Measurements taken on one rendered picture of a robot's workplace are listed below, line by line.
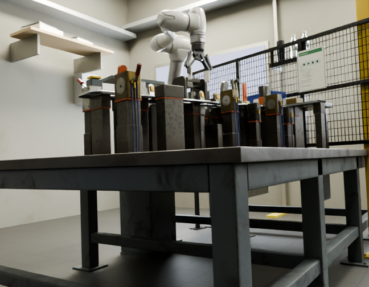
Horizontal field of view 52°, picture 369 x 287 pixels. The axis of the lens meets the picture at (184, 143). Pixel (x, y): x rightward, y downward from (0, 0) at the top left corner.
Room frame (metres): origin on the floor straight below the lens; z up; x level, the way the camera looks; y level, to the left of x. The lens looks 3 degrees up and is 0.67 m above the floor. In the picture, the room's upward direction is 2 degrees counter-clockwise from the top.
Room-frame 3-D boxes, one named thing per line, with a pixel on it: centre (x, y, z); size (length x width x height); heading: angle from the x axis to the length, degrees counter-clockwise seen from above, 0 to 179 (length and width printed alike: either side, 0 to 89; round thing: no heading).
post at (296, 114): (2.41, -0.70, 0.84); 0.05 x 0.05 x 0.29; 40
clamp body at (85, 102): (1.93, 0.47, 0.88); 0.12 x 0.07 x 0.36; 40
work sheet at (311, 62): (2.74, -0.95, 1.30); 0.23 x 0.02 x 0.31; 40
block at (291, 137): (2.36, -0.64, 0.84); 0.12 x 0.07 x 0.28; 40
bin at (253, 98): (2.93, -0.64, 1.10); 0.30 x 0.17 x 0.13; 32
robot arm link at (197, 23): (2.16, -0.09, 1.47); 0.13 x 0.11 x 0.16; 117
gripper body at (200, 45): (2.17, -0.10, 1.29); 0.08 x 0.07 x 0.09; 130
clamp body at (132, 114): (1.64, 0.23, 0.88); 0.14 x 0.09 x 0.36; 40
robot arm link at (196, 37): (2.17, -0.10, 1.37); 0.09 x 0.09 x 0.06
